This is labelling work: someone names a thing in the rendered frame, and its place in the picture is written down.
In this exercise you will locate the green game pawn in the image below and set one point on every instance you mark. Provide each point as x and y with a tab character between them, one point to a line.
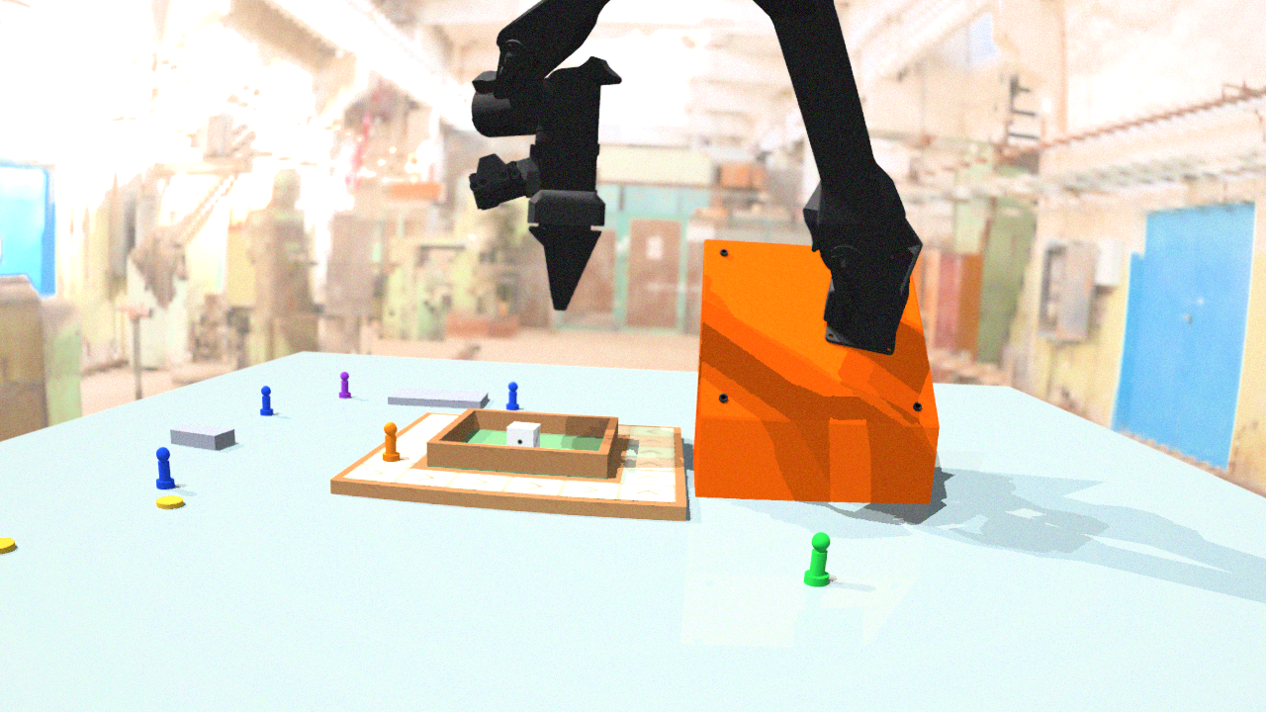
817	576

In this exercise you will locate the orange game pawn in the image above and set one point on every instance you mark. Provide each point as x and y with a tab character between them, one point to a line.
391	454

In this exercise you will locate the white die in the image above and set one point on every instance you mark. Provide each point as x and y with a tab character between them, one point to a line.
523	434

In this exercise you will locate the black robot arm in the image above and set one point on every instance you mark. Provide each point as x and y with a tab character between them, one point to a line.
855	215

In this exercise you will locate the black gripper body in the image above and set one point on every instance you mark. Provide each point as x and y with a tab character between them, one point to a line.
567	199

